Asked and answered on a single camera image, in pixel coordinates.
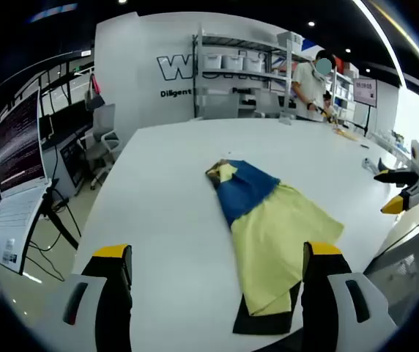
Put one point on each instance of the yellow blue black garment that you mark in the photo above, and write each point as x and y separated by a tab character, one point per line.
264	223

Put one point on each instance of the metal shelving unit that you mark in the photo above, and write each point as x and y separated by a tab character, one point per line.
246	78

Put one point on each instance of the pink timer screen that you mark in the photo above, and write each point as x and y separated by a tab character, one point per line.
365	92

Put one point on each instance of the white storage bin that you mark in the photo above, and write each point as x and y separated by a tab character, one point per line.
233	62
212	61
255	64

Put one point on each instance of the hanging grey bag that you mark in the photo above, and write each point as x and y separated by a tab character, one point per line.
94	96

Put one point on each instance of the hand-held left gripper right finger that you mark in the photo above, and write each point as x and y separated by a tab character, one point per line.
319	289

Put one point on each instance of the grey office chair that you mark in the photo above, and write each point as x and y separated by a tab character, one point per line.
103	143

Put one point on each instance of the white handheld controller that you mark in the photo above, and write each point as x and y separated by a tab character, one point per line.
368	164

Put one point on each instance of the white mesh chair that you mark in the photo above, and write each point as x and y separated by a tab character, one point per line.
403	271

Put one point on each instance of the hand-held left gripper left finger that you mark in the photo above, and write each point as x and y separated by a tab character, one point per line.
114	293

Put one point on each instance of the black desk monitor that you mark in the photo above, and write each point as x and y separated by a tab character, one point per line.
46	128

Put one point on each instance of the black tripod stand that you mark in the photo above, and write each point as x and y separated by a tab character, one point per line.
57	216

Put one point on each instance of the yellow flat item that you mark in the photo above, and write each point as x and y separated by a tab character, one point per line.
346	134

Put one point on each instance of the small white object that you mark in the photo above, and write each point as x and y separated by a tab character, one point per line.
285	120

